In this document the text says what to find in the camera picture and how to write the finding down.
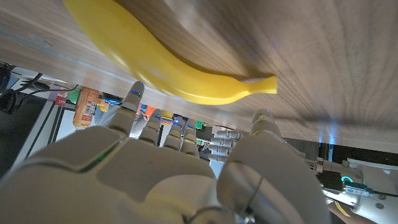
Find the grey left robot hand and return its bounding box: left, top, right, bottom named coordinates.
left=207, top=129, right=244, bottom=164

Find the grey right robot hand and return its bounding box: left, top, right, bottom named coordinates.
left=0, top=80, right=331, bottom=224

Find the yellow toy banana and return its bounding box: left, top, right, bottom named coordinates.
left=63, top=0, right=279, bottom=106

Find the blue buzzer button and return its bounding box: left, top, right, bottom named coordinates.
left=103, top=92, right=123, bottom=106

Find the orange juice bottle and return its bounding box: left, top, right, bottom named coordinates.
left=72, top=86, right=101, bottom=130

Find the red drink can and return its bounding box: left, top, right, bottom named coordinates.
left=55, top=90, right=70, bottom=108

